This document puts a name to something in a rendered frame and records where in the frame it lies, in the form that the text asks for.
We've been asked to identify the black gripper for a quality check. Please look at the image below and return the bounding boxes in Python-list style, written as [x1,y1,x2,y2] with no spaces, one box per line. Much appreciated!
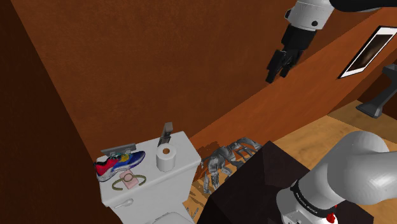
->
[265,24,317,84]

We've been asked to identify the dark grey stand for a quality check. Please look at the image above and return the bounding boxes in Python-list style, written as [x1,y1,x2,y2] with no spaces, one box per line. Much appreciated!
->
[355,63,397,120]

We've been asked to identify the silver crab figure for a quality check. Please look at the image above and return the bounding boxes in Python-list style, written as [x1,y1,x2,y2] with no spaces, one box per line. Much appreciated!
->
[199,137,265,195]

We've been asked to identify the upright grey phone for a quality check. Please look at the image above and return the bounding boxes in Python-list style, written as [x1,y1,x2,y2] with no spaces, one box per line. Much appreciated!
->
[157,121,174,148]

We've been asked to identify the white toilet paper roll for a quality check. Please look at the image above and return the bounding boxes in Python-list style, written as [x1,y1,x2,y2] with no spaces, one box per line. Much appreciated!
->
[155,143,178,172]

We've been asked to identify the olive open bangle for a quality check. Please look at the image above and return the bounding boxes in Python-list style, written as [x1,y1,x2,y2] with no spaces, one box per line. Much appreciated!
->
[111,174,148,191]

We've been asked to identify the flat grey tablet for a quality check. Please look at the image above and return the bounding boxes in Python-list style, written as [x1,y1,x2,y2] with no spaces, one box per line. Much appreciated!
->
[100,143,137,158]

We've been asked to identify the red blue yellow sneaker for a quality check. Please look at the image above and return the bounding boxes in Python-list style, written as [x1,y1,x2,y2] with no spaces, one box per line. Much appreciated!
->
[94,150,146,183]

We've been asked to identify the pink soap bar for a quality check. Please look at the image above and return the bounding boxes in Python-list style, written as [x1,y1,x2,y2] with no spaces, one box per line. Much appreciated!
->
[120,169,139,190]

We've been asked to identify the black framed wall picture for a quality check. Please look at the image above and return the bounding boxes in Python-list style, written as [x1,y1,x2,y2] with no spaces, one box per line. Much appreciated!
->
[337,25,397,80]

